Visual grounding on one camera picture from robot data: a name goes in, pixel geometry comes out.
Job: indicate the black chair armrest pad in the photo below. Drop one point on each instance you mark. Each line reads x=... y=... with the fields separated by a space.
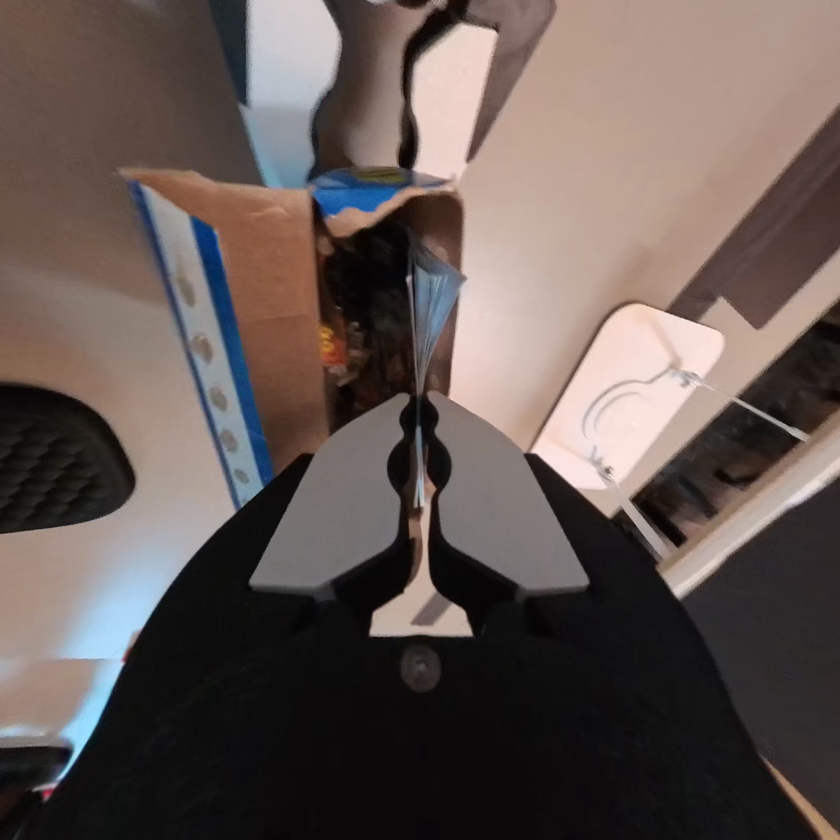
x=52 y=459

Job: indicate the black table cover panel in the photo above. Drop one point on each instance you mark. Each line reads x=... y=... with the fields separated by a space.
x=774 y=249

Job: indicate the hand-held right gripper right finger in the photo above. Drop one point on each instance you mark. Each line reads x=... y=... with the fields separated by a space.
x=512 y=518

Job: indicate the pile of lego pieces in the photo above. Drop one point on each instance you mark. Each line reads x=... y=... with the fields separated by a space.
x=331 y=348

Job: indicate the lego instruction booklet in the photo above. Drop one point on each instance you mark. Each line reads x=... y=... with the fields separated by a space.
x=433 y=295

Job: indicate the white stand base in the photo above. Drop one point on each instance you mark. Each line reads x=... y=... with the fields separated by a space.
x=630 y=341

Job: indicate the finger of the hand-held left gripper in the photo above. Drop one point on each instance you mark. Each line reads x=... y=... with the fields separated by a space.
x=282 y=79
x=453 y=92

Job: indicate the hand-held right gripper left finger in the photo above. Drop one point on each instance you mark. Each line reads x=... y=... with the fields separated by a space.
x=328 y=518

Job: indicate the blue lego set box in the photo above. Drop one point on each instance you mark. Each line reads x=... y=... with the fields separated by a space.
x=262 y=262

